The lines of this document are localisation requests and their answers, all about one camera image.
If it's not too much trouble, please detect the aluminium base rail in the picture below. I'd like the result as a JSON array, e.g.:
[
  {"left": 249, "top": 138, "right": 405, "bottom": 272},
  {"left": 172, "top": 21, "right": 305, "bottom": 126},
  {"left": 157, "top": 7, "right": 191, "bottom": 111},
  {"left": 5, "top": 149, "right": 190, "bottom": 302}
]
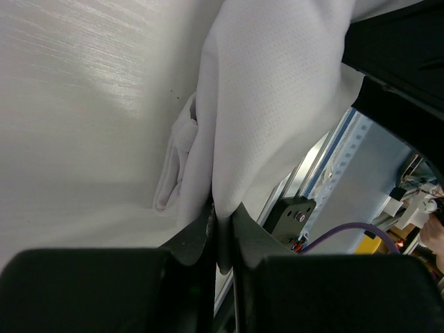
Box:
[{"left": 214, "top": 133, "right": 330, "bottom": 316}]

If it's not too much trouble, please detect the white slotted cable duct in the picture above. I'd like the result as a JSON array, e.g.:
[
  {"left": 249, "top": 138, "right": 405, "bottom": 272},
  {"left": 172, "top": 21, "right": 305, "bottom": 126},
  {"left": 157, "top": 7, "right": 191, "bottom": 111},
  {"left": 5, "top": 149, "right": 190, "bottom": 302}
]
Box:
[{"left": 305, "top": 108, "right": 373, "bottom": 223}]

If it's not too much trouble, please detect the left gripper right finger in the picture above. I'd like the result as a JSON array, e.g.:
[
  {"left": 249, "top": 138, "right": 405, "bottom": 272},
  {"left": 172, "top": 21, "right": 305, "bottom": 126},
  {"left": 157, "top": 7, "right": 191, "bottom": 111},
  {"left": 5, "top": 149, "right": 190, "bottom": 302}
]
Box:
[{"left": 218, "top": 206, "right": 443, "bottom": 332}]

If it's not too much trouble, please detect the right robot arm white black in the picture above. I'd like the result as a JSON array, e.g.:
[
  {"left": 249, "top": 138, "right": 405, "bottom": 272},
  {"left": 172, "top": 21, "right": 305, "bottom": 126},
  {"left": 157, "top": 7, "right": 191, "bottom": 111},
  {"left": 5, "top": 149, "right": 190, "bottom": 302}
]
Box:
[{"left": 343, "top": 1, "right": 443, "bottom": 182}]

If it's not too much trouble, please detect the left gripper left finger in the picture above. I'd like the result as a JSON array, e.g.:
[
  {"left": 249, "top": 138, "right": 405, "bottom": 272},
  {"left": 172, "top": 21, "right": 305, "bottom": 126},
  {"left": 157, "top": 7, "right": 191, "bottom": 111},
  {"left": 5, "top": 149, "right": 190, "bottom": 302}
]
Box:
[{"left": 1, "top": 202, "right": 216, "bottom": 332}]

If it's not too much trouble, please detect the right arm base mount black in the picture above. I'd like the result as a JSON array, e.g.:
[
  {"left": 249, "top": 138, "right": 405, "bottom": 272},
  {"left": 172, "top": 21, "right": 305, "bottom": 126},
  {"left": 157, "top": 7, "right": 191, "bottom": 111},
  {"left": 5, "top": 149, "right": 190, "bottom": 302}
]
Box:
[{"left": 263, "top": 196, "right": 316, "bottom": 253}]

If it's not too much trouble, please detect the white t shirt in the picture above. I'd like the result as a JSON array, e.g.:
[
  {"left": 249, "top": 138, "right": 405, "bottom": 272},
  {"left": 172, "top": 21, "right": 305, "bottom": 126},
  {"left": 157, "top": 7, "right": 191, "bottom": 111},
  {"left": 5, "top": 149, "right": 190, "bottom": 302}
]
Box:
[{"left": 153, "top": 1, "right": 409, "bottom": 225}]

